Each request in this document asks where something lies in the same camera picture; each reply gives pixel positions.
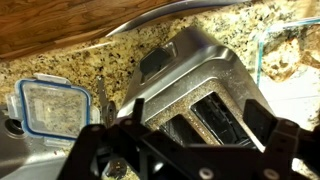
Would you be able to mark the blue-rimmed plastic container lid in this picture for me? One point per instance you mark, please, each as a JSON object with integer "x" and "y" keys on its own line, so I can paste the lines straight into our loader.
{"x": 51, "y": 108}

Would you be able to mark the clear glass food container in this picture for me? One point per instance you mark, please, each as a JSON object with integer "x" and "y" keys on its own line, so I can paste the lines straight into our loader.
{"x": 298, "y": 97}

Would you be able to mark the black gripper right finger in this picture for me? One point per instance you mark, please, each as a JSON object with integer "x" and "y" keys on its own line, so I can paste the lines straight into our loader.
{"x": 284, "y": 140}

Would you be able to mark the stainless steel toaster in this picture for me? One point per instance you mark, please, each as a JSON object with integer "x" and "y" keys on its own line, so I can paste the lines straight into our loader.
{"x": 194, "y": 91}

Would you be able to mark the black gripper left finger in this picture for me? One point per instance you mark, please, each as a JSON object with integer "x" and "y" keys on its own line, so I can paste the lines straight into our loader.
{"x": 96, "y": 147}

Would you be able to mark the stainless kitchen sink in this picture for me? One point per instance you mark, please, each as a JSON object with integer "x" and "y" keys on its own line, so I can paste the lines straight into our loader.
{"x": 23, "y": 157}

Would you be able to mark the bread slice lying in container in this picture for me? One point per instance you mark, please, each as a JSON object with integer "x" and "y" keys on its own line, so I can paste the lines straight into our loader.
{"x": 285, "y": 51}

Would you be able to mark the wooden upper cabinets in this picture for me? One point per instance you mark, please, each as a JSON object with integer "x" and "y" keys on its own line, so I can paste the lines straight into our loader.
{"x": 28, "y": 26}

